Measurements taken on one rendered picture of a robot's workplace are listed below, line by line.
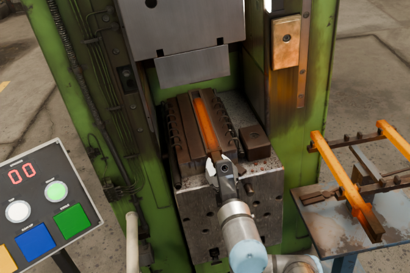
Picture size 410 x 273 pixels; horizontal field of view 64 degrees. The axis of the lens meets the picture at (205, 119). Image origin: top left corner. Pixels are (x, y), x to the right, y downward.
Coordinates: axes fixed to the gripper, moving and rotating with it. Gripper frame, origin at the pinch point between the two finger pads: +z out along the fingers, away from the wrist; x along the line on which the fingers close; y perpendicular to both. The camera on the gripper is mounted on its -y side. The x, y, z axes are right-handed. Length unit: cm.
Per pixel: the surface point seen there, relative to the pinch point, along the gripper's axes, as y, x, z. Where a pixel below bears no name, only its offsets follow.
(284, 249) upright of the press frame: 94, 32, 17
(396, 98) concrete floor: 100, 179, 128
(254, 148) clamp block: 2.4, 13.8, 2.7
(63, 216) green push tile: -3.4, -45.6, -12.9
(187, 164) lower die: 2.6, -9.6, 2.8
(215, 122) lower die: 0.7, 3.8, 19.1
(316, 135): 2.9, 35.8, 2.7
